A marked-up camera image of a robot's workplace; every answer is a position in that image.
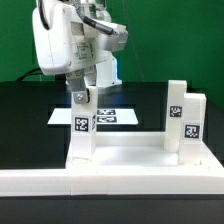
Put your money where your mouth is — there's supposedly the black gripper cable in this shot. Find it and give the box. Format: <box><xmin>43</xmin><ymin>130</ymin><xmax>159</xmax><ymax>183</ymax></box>
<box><xmin>37</xmin><ymin>0</ymin><xmax>51</xmax><ymax>32</ymax></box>

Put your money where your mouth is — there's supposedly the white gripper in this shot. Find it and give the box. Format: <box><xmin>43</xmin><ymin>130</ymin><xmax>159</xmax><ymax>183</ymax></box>
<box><xmin>31</xmin><ymin>2</ymin><xmax>111</xmax><ymax>105</ymax></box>

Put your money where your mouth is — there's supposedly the fiducial marker sheet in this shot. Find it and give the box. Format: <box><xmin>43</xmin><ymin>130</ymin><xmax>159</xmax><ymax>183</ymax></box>
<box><xmin>48</xmin><ymin>108</ymin><xmax>138</xmax><ymax>125</ymax></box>

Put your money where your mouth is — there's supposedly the white desk top tray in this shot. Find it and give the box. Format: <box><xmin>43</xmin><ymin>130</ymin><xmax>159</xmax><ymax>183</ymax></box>
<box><xmin>66</xmin><ymin>132</ymin><xmax>223</xmax><ymax>170</ymax></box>

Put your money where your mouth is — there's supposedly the white L-shaped fence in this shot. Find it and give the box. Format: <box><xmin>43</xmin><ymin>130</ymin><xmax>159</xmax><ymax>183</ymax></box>
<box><xmin>0</xmin><ymin>167</ymin><xmax>224</xmax><ymax>197</ymax></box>

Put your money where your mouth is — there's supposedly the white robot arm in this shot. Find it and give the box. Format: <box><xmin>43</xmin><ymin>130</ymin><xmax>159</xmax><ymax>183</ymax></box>
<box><xmin>32</xmin><ymin>0</ymin><xmax>128</xmax><ymax>104</ymax></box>

